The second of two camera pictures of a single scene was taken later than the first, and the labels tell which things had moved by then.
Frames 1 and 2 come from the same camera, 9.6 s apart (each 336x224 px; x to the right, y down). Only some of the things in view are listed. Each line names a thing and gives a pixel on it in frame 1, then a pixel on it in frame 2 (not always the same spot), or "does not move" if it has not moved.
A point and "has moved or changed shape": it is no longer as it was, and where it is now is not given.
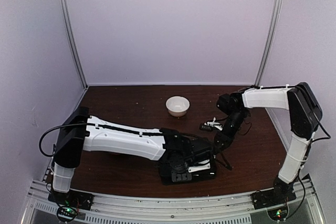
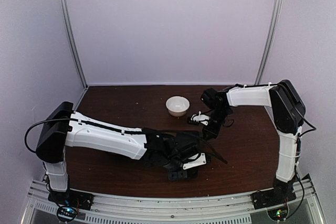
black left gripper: x=179 y=177 does not move
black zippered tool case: x=165 y=174 has moved or changed shape
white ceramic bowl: x=177 y=106 does not move
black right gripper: x=224 y=138 to x=214 y=132
